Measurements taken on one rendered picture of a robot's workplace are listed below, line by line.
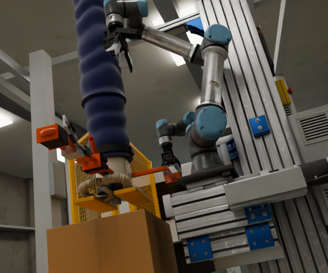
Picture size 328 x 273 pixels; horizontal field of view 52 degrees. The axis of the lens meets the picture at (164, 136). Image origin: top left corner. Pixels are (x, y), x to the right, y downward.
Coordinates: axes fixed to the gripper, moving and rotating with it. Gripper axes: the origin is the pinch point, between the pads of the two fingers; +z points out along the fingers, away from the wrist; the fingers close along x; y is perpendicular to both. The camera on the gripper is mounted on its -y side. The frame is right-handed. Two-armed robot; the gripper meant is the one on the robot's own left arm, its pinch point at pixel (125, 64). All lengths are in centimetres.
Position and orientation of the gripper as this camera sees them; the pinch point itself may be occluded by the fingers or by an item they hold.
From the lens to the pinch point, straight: 143.2
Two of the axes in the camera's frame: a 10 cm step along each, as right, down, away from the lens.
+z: 1.7, 9.1, -3.7
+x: -3.2, -3.0, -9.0
